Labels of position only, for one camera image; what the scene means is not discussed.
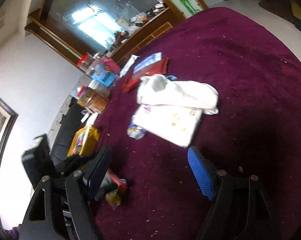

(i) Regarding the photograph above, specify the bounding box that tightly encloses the white printed plastic pack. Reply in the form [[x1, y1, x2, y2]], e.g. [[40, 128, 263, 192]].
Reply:
[[133, 105, 202, 147]]

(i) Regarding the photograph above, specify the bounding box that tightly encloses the white cloth bundle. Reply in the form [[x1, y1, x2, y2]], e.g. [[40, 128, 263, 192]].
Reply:
[[136, 74, 219, 115]]

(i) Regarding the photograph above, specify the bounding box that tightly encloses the yellow cardboard box tray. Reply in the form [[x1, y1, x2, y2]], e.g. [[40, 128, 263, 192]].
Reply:
[[67, 125, 102, 157]]

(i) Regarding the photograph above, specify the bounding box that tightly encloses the brown label jar red lid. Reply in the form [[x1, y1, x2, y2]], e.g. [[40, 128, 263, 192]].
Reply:
[[77, 87, 109, 114]]

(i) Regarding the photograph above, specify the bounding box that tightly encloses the small clear wrapped packet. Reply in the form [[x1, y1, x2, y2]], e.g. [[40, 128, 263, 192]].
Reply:
[[127, 122, 147, 140]]

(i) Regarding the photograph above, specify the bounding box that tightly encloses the clear jar blue label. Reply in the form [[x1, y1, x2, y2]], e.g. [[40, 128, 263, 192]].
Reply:
[[90, 64, 118, 88]]

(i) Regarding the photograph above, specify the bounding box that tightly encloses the clear jar red lid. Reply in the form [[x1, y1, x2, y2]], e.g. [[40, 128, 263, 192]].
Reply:
[[77, 53, 95, 72]]

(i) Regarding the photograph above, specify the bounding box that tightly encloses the pink bottle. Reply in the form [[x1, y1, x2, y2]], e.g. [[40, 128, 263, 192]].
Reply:
[[101, 55, 121, 74]]

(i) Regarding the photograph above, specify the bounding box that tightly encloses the white paper packet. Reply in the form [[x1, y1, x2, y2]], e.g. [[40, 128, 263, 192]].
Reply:
[[119, 55, 139, 78]]

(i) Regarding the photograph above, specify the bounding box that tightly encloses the maroon velvet tablecloth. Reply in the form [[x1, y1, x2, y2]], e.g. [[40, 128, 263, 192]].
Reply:
[[96, 8, 301, 239]]

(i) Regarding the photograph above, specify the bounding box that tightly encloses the red foil snack packet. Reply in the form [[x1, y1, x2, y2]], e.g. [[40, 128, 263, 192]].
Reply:
[[121, 58, 169, 92]]

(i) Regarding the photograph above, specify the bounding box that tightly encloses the blue white tissue packet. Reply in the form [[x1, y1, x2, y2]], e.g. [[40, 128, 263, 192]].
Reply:
[[133, 52, 162, 73]]

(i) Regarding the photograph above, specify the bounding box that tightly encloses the wooden cabinet counter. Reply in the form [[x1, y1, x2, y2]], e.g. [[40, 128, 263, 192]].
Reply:
[[111, 8, 186, 66]]

